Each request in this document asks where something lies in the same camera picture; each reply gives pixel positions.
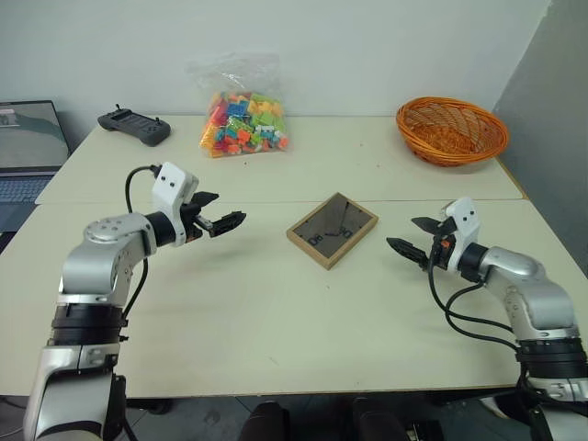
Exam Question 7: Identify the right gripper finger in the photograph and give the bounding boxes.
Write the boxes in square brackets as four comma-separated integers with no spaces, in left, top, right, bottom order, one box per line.
[386,237,429,270]
[410,216,447,236]

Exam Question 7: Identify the grey laptop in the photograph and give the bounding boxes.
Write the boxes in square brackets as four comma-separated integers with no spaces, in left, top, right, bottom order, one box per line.
[0,99,72,236]

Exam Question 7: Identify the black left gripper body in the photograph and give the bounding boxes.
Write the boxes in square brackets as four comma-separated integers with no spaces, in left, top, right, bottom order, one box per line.
[179,201,217,243]

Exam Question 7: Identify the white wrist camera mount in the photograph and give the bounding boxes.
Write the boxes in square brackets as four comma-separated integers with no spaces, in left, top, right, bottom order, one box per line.
[439,197,481,273]
[151,161,200,248]

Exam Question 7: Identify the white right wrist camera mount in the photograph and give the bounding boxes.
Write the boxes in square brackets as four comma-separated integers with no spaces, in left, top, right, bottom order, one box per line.
[439,197,481,273]

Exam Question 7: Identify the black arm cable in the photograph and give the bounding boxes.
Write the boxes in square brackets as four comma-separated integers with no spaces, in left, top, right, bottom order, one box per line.
[426,243,523,351]
[121,164,163,323]

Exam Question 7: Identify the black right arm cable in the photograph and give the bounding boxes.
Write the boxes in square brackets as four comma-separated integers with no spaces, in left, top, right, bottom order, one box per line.
[426,243,523,351]

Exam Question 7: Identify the dark rounded shape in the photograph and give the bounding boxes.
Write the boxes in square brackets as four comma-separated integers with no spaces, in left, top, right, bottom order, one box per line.
[238,400,291,441]

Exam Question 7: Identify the orange woven basket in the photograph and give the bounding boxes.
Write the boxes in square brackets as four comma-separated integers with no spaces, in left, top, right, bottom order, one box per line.
[395,96,511,168]

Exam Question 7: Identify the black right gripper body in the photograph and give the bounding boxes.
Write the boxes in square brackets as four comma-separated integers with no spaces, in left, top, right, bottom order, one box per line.
[427,229,458,271]

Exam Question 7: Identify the black handheld controller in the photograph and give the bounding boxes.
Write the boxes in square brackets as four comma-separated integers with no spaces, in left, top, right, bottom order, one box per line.
[96,106,173,149]

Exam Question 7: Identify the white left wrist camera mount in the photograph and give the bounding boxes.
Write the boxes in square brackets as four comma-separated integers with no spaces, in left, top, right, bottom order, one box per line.
[151,161,200,248]

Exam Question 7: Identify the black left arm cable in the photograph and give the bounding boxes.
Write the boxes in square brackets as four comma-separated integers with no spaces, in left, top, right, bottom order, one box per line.
[121,164,163,323]

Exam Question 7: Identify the plastic bag of colourful bricks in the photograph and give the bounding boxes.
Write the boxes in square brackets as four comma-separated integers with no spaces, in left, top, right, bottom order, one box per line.
[185,51,293,160]

